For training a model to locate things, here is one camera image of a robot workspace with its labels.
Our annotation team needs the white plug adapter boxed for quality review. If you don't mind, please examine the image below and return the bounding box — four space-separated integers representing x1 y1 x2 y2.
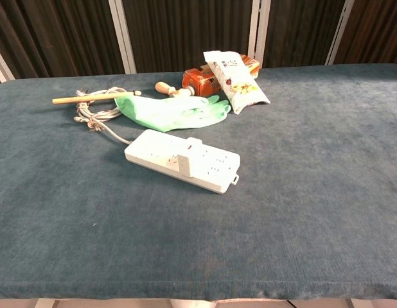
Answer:
176 137 204 178

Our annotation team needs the white power strip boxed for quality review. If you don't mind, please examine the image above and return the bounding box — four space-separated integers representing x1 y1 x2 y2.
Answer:
124 128 242 195

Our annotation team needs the green rubber glove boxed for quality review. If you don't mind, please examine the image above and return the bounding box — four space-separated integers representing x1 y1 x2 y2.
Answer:
114 92 232 133

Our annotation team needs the orange cardboard box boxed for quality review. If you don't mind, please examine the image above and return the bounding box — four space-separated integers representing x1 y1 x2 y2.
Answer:
181 54 261 98

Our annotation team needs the white snack bag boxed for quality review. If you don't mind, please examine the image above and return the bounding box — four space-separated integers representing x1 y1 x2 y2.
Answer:
203 50 271 116

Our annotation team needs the blue table cloth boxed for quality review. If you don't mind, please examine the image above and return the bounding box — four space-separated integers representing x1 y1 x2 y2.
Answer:
0 63 397 302

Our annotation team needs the dark slatted screen panel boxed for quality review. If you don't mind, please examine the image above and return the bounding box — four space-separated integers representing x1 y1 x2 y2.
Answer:
0 0 125 85
333 0 397 65
121 0 259 74
263 0 346 69

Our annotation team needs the thin wooden stick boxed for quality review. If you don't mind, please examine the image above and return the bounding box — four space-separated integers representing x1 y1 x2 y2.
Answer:
52 90 143 105

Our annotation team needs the wooden handle stamp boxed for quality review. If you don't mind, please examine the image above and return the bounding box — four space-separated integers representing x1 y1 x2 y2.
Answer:
155 81 195 99

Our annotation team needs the white power strip cord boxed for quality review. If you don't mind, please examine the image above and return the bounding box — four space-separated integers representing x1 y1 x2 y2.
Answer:
73 86 132 144

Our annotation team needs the white screen frame post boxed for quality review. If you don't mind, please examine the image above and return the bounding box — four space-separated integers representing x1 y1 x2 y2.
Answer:
324 0 356 66
107 0 137 75
249 0 272 69
0 40 15 85

